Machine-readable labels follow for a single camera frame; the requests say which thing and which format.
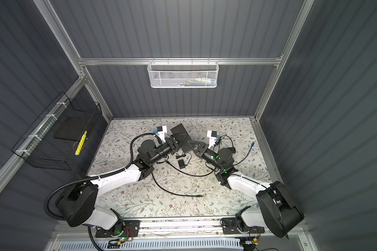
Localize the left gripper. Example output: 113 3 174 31
149 133 185 167

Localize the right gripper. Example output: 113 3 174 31
189 141 224 173

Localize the black cable with plug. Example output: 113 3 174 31
164 158 217 178

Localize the small black power adapter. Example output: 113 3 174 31
178 160 186 169

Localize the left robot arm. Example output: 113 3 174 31
44 133 182 230

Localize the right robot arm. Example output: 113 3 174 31
187 140 304 238

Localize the yellow item in basket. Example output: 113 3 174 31
74 131 88 156

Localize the black pad in basket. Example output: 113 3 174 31
54 117 89 141

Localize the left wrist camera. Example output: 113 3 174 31
154 125 167 142

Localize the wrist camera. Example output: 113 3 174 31
154 125 167 142
207 130 221 149

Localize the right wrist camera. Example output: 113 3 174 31
207 130 221 149

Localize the blue ethernet cable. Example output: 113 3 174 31
234 142 256 166

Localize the long black cable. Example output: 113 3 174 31
150 170 204 198

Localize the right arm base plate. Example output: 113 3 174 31
219 218 265 235

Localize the white mesh wall basket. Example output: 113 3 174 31
147 62 219 88

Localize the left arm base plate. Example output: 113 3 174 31
95 220 141 239

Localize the black wire wall basket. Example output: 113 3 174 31
12 93 103 172

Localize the white ventilated cable duct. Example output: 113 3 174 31
58 237 244 251

